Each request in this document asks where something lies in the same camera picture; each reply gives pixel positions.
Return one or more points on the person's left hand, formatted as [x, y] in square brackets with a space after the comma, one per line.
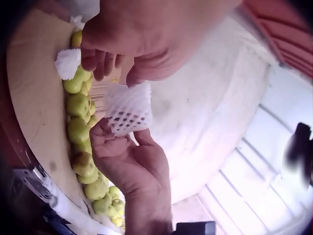
[146, 29]

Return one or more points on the person's right hand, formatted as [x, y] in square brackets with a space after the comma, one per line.
[141, 166]

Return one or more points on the person's left fingers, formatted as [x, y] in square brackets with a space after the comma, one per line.
[102, 63]

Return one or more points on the person's left thumb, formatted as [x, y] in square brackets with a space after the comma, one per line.
[137, 74]

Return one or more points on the person's right fingers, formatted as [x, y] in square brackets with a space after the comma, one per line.
[107, 135]

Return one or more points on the person's right thumb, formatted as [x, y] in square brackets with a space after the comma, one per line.
[144, 138]

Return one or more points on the pile of green fruits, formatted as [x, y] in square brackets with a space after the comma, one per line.
[79, 127]

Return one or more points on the large white sack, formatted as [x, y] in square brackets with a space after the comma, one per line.
[207, 110]

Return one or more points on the beige cardboard box flap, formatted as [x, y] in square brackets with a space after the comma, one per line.
[39, 98]

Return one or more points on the black wrist band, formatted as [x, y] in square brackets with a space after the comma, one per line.
[195, 229]

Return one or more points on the red plastic crate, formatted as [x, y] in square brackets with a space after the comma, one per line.
[283, 31]

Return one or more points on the grey metal bracket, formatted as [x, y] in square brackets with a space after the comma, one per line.
[34, 182]

